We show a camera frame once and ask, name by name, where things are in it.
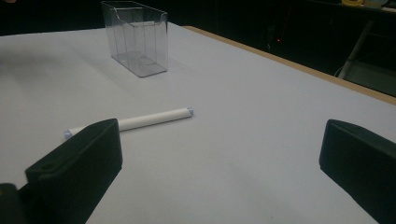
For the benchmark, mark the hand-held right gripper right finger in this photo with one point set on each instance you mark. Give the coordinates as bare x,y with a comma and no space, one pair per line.
361,161

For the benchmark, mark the yellow tape roll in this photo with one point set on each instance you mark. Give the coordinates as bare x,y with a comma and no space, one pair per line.
352,2

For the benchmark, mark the grey metal stand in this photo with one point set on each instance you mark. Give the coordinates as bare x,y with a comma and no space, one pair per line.
355,51

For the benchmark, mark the clear plastic holder box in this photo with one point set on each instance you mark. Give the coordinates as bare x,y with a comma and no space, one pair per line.
137,40

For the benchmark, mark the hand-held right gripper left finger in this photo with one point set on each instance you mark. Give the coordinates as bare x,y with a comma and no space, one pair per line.
77,168

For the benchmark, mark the white paper tube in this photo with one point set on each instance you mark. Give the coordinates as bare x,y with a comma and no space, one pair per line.
149,120

